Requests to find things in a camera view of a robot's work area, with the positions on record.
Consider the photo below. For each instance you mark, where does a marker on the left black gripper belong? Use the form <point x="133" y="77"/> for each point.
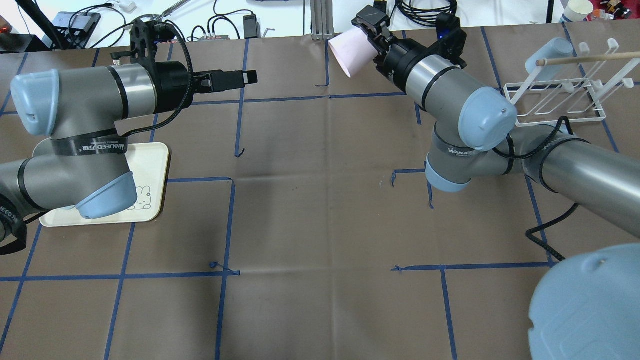
<point x="171" y="86"/>

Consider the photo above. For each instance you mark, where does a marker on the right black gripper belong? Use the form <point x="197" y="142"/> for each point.
<point x="399" y="56"/>

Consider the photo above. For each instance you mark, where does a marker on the pink plastic cup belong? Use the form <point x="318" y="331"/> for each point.
<point x="352" y="50"/>

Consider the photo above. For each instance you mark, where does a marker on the light blue plastic cup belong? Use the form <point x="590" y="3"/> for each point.
<point x="556" y="48"/>

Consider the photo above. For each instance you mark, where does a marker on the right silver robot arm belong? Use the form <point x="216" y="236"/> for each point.
<point x="587" y="306"/>

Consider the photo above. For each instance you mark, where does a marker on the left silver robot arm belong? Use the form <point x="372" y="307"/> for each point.
<point x="82" y="163"/>

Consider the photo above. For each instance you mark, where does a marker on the white paper cup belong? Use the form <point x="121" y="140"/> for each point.
<point x="576" y="11"/>

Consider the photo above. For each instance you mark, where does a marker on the black power adapter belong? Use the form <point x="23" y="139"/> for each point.
<point x="251" y="27"/>

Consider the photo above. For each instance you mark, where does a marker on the beige serving tray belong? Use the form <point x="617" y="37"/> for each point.
<point x="149" y="163"/>

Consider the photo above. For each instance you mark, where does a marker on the aluminium frame post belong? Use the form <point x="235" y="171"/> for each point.
<point x="322" y="24"/>

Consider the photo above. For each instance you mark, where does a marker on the white wire cup rack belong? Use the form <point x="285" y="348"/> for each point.
<point x="579" y="91"/>

